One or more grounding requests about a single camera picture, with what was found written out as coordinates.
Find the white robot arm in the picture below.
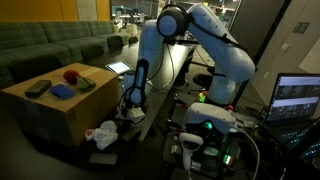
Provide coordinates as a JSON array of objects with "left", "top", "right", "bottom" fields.
[{"left": 119, "top": 3, "right": 255, "bottom": 120}]

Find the dark eraser block on box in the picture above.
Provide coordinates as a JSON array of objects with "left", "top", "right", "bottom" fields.
[{"left": 25, "top": 80, "right": 52, "bottom": 98}]

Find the red plush ball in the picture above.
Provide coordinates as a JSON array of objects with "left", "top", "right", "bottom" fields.
[{"left": 63, "top": 70, "right": 79, "bottom": 84}]

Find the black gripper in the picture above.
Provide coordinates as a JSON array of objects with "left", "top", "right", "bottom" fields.
[{"left": 120, "top": 104, "right": 135, "bottom": 121}]

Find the blue sponge cloth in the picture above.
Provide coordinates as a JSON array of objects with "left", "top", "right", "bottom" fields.
[{"left": 50, "top": 84, "right": 74, "bottom": 100}]

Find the dark block at table edge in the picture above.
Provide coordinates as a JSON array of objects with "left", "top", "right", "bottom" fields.
[{"left": 89, "top": 153, "right": 117, "bottom": 165}]

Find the open laptop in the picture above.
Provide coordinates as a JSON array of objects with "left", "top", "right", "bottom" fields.
[{"left": 263, "top": 73, "right": 320, "bottom": 151}]

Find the tablet with lit screen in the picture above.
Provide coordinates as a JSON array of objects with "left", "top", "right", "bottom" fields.
[{"left": 105, "top": 61, "right": 132, "bottom": 74}]

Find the green plaid sofa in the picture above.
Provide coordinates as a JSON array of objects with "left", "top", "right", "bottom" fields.
[{"left": 0, "top": 21, "right": 129, "bottom": 88}]

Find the white VR controller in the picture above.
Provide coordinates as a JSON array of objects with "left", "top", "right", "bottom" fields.
[{"left": 179, "top": 133, "right": 203, "bottom": 171}]

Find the cardboard box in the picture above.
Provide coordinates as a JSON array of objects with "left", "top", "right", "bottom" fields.
[{"left": 1, "top": 63, "right": 120, "bottom": 147}]

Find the white cloth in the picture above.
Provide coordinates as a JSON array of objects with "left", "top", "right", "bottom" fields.
[{"left": 116, "top": 106, "right": 145, "bottom": 123}]

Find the white VR headset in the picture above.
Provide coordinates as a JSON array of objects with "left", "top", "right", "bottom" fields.
[{"left": 185, "top": 103, "right": 235, "bottom": 134}]

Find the white plastic bag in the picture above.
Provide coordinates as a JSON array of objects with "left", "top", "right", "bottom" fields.
[{"left": 85, "top": 120, "right": 118, "bottom": 150}]

